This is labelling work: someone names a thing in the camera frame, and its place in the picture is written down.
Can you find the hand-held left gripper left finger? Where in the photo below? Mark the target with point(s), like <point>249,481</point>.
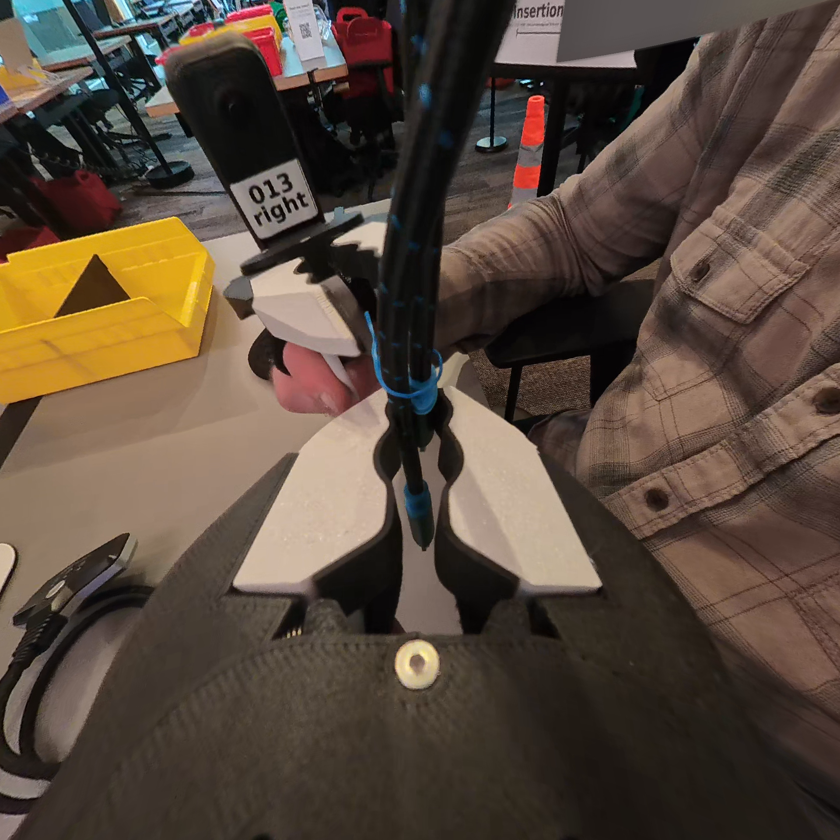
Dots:
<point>321,512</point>

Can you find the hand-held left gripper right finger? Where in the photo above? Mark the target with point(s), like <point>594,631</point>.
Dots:
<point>518,518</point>

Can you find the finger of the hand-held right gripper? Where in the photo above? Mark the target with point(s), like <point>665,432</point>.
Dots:
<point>308,321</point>
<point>371,239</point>

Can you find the blue twist tie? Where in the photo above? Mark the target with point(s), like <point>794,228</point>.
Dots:
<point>394,392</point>

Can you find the person's right hand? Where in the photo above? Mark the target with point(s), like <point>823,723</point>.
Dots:
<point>315,387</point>

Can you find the long red plastic bin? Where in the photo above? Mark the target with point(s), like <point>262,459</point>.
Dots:
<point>266,52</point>

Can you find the shallow yellow bin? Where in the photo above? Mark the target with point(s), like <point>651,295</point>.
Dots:
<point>223,29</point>

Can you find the white printed sign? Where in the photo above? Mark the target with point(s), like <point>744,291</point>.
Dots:
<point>305,36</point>

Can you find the wooden-edged desk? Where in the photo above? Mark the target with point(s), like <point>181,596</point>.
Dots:
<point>328,65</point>

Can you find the red bag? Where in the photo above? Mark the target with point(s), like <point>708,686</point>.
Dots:
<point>364,46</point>

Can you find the red storage bin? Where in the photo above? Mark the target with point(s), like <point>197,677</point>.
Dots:
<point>26,243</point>
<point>79,200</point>

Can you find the orange traffic cone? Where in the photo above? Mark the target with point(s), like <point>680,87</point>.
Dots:
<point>528,164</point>

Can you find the long grey desk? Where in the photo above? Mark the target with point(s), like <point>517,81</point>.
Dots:
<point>46,92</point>

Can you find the yellow plastic bin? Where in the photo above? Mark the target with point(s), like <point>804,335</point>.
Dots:
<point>98,348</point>

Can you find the black framed marker sign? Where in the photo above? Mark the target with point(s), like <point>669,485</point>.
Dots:
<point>531,29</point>

